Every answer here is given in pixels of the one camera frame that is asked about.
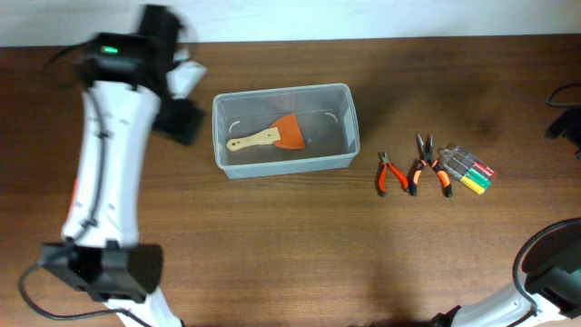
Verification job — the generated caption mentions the orange scraper wooden handle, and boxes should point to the orange scraper wooden handle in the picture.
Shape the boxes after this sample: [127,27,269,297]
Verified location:
[226,114,305,152]

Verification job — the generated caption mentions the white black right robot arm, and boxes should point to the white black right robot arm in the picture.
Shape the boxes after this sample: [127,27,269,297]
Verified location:
[428,218,580,327]

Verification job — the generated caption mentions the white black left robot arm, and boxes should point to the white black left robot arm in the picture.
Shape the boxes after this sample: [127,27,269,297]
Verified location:
[38,5,205,326]

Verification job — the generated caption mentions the clear plastic container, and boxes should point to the clear plastic container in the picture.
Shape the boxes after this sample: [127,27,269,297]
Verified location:
[212,84,360,179]

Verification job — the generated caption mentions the red screwdriver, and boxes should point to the red screwdriver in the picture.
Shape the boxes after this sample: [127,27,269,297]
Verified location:
[458,148,496,179]

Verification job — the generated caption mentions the green screwdriver lower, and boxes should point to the green screwdriver lower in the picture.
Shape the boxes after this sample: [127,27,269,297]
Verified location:
[448,158,491,193]

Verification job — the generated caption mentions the green screwdriver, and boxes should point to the green screwdriver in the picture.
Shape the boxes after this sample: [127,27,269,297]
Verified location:
[448,158,491,193]
[453,154,491,189]

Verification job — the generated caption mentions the green screwdriver upper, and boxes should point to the green screwdriver upper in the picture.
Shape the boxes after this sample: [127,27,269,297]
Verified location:
[453,154,491,189]

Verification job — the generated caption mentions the yellow screwdriver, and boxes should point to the yellow screwdriver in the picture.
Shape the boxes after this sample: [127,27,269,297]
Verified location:
[444,163,486,194]

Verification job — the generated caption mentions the clear screwdriver set case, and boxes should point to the clear screwdriver set case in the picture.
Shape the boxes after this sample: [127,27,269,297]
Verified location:
[438,145,497,194]

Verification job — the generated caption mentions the orange toothed bar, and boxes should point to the orange toothed bar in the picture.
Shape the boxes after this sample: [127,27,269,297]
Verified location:
[68,178,78,212]

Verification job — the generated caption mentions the orange black needle nose pliers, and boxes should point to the orange black needle nose pliers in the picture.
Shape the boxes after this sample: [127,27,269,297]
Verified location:
[408,134,453,198]

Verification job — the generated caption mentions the small red handled pliers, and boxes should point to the small red handled pliers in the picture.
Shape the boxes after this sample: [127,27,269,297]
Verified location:
[377,151,410,197]

